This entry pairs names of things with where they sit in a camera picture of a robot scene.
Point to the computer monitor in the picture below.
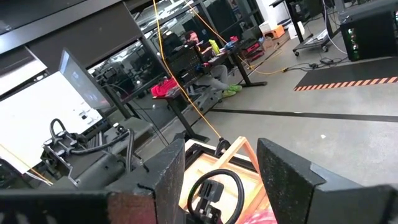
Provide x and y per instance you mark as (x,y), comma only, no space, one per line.
(84,82)

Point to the pink translucent plate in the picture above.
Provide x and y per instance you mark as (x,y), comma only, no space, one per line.
(261,217)

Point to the black mat with orange stripes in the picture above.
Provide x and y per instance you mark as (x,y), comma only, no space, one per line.
(342,73)

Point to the orange box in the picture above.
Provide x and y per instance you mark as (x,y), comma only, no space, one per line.
(276,32)

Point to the white box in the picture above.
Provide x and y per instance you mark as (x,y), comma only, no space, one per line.
(265,27)

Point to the black standing table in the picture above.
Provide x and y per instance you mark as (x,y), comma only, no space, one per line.
(183,119)

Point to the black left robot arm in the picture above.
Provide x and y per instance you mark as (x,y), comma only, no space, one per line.
(99,171)

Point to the wooden slatted plate shelf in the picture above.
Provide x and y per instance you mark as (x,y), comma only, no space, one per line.
(231,152)

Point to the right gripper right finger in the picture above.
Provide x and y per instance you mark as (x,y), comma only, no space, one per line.
(286,186)

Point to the red cloth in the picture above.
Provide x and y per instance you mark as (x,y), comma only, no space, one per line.
(163,88)

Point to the black wheeled cart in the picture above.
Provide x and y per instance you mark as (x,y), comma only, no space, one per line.
(311,45)

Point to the black computer tower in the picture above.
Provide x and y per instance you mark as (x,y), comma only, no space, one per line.
(373,34)

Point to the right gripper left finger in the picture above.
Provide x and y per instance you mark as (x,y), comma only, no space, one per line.
(161,174)

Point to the yellow-green bottle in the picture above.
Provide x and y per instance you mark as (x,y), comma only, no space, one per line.
(214,46)

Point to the person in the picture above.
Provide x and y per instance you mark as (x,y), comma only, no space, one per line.
(217,77)

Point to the black office desk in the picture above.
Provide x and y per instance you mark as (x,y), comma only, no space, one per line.
(241,70)

